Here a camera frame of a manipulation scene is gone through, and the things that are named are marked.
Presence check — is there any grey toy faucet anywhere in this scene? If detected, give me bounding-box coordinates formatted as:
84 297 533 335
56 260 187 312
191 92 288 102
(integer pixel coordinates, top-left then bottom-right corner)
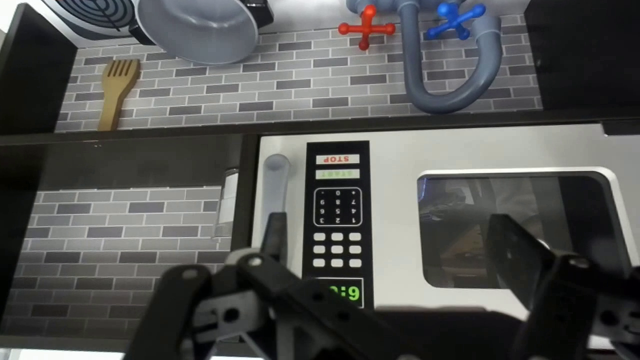
397 0 502 116

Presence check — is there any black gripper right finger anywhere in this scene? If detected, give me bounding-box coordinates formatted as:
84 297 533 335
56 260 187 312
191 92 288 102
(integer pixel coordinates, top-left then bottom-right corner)
488 211 640 360

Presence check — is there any toy play kitchen unit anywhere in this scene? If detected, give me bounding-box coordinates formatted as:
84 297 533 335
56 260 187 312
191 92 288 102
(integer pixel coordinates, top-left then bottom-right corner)
0 0 640 351

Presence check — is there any grey toy pot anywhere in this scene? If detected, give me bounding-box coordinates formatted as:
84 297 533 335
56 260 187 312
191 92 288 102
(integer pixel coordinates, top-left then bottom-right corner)
136 0 262 67

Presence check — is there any blue cross tap handle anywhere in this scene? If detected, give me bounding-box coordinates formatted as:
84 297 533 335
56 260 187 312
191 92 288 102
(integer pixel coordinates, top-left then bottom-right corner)
423 0 488 41

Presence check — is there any red cross tap handle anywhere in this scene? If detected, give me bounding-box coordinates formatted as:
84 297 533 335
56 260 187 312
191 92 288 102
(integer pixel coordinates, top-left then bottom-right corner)
336 4 397 52

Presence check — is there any wooden slotted spatula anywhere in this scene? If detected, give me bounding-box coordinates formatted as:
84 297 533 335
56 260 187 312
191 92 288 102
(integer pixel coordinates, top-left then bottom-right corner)
96 57 144 134

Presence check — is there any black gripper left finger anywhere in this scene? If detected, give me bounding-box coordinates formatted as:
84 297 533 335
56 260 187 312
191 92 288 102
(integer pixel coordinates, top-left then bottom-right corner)
123 210 408 360

